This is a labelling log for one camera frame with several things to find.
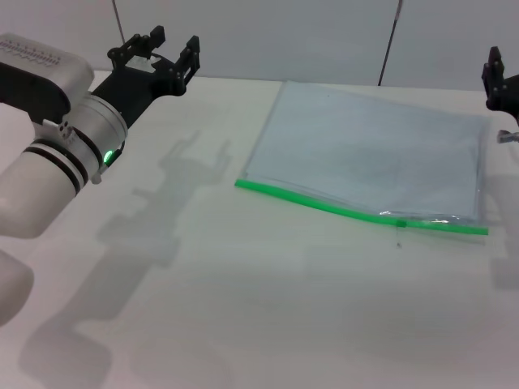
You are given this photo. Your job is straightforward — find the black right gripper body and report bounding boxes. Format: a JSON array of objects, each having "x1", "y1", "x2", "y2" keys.
[{"x1": 486, "y1": 73, "x2": 519, "y2": 120}]

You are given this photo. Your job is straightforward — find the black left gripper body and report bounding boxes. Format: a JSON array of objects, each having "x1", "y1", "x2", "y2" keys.
[{"x1": 91, "y1": 55, "x2": 187, "y2": 130}]

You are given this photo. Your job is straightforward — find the clear green-zip document bag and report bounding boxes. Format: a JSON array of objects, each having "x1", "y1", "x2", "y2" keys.
[{"x1": 234, "y1": 79, "x2": 494, "y2": 237}]

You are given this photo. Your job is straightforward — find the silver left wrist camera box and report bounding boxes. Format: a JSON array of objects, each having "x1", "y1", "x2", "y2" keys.
[{"x1": 0, "y1": 32, "x2": 96, "y2": 125}]

